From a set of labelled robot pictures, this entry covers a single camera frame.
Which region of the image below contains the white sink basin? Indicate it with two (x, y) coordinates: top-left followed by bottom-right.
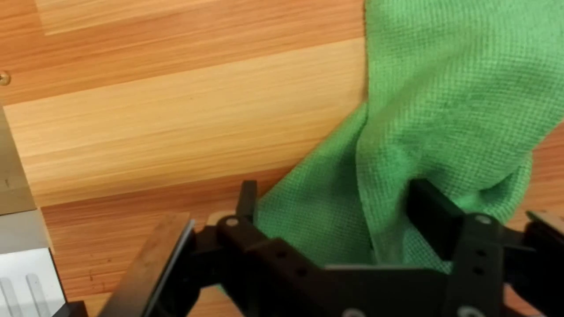
(0, 107), (68, 317)

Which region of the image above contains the green towel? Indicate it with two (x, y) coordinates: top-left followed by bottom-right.
(251, 0), (564, 274)

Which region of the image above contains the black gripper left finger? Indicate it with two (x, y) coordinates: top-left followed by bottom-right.
(94, 177), (366, 317)

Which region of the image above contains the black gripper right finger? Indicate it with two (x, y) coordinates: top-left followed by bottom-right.
(362, 177), (564, 317)

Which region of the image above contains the wooden kitchen counter cabinet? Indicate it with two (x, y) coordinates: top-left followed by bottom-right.
(0, 0), (564, 317)

